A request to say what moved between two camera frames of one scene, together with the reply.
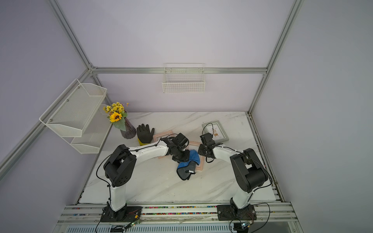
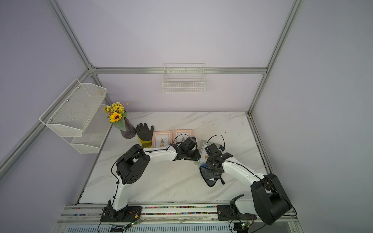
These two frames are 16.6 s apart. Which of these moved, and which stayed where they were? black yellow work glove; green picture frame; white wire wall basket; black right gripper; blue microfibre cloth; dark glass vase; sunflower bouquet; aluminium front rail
Moved: black right gripper; blue microfibre cloth; green picture frame
Stayed: aluminium front rail; black yellow work glove; sunflower bouquet; white wire wall basket; dark glass vase
